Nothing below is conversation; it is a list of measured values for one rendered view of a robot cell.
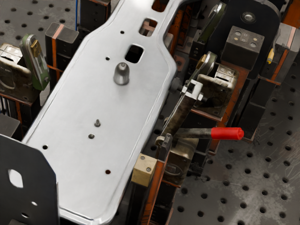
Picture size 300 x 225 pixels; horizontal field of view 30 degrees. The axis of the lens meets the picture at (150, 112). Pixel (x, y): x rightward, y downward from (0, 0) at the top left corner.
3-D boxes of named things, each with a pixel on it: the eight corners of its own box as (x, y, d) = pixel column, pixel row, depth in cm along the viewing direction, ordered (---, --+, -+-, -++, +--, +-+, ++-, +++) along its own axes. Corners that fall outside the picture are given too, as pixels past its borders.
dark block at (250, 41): (195, 132, 148) (232, 23, 114) (219, 141, 147) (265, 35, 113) (189, 147, 145) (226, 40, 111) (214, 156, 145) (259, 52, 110)
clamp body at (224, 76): (173, 139, 146) (201, 47, 116) (214, 155, 145) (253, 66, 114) (162, 168, 141) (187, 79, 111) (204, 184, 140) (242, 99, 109)
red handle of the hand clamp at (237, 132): (165, 120, 105) (243, 120, 96) (169, 128, 106) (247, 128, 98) (157, 138, 102) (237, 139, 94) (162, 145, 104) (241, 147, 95)
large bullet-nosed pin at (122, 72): (116, 75, 120) (118, 56, 114) (130, 80, 120) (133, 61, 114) (110, 86, 118) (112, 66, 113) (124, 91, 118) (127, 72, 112)
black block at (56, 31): (51, 89, 151) (47, 13, 127) (87, 103, 150) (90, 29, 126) (37, 111, 146) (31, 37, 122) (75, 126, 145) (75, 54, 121)
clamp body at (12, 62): (14, 120, 144) (0, 29, 115) (56, 136, 143) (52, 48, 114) (-3, 148, 139) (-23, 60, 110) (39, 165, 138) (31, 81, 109)
